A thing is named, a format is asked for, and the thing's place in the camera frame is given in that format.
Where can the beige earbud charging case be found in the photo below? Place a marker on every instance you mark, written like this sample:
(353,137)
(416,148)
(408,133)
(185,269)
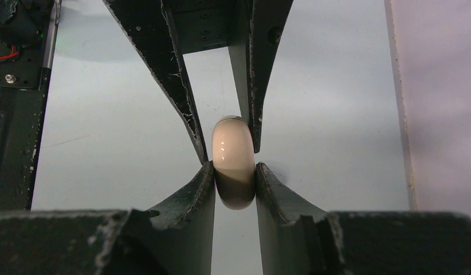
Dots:
(234,162)

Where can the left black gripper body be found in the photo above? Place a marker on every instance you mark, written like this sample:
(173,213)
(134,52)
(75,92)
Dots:
(197,26)

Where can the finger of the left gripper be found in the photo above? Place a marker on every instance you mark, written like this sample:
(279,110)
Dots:
(255,36)
(150,28)

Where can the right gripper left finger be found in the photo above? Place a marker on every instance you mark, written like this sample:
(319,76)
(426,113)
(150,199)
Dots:
(173,237)

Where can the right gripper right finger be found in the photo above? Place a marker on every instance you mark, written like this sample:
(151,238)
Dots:
(297,237)

